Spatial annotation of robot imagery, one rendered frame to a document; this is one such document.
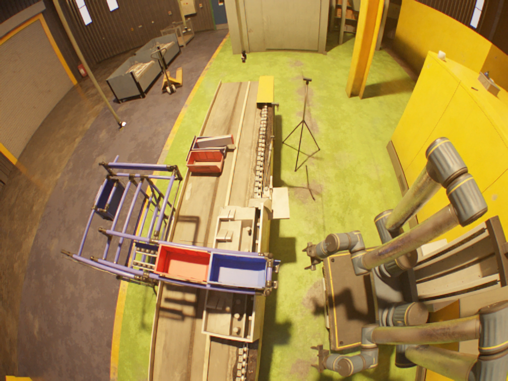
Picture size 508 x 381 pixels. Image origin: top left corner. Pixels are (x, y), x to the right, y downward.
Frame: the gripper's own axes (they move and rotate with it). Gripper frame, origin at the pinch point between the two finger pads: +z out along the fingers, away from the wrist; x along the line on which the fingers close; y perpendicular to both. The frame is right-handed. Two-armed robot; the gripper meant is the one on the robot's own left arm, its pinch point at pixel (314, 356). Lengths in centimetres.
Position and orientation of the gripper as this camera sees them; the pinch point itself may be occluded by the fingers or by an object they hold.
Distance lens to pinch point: 153.2
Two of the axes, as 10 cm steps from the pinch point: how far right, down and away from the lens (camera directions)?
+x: 0.3, 8.8, -4.8
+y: -9.4, -1.4, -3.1
